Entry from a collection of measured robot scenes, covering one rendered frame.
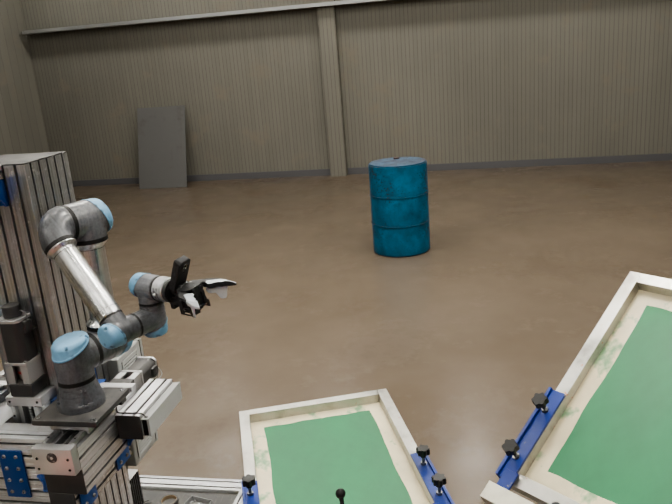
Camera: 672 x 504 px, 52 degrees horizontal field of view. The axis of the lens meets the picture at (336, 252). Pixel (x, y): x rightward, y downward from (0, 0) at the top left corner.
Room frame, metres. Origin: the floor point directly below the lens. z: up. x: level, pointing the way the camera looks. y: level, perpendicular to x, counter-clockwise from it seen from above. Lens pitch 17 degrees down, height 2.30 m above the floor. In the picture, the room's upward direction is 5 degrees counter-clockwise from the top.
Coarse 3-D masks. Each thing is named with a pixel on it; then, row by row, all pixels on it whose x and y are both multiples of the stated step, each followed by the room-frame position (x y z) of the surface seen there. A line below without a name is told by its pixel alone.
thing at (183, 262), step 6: (180, 258) 1.87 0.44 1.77; (186, 258) 1.87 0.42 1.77; (174, 264) 1.86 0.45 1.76; (180, 264) 1.85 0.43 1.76; (186, 264) 1.86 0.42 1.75; (174, 270) 1.86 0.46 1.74; (180, 270) 1.86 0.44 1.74; (186, 270) 1.89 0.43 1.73; (174, 276) 1.87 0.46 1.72; (180, 276) 1.87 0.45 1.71; (186, 276) 1.90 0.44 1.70; (174, 282) 1.87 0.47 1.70; (180, 282) 1.89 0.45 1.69; (174, 288) 1.88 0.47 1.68
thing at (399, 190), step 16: (384, 160) 7.79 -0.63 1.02; (400, 160) 7.70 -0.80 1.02; (416, 160) 7.62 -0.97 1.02; (384, 176) 7.38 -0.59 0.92; (400, 176) 7.33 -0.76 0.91; (416, 176) 7.38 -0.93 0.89; (384, 192) 7.39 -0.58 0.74; (400, 192) 7.33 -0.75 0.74; (416, 192) 7.37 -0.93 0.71; (384, 208) 7.39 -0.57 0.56; (400, 208) 7.33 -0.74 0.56; (416, 208) 7.37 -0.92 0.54; (384, 224) 7.40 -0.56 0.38; (400, 224) 7.33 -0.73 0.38; (416, 224) 7.36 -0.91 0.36; (384, 240) 7.41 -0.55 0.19; (400, 240) 7.33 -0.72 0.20; (416, 240) 7.36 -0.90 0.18; (400, 256) 7.33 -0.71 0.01
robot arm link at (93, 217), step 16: (80, 208) 2.09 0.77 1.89; (96, 208) 2.13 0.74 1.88; (80, 224) 2.06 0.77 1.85; (96, 224) 2.11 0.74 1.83; (112, 224) 2.17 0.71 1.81; (80, 240) 2.09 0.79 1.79; (96, 240) 2.10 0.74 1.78; (96, 256) 2.11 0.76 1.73; (96, 272) 2.11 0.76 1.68; (96, 336) 2.08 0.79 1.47; (112, 352) 2.09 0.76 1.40
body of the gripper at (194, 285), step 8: (168, 280) 1.92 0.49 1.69; (192, 280) 1.90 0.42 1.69; (200, 280) 1.90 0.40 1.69; (168, 288) 1.91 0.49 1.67; (184, 288) 1.86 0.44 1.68; (192, 288) 1.85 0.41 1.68; (200, 288) 1.87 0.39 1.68; (168, 296) 1.90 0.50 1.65; (176, 296) 1.86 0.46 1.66; (200, 296) 1.87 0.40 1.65; (176, 304) 1.90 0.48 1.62; (184, 304) 1.86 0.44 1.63; (200, 304) 1.87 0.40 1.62; (208, 304) 1.90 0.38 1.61; (184, 312) 1.86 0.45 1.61
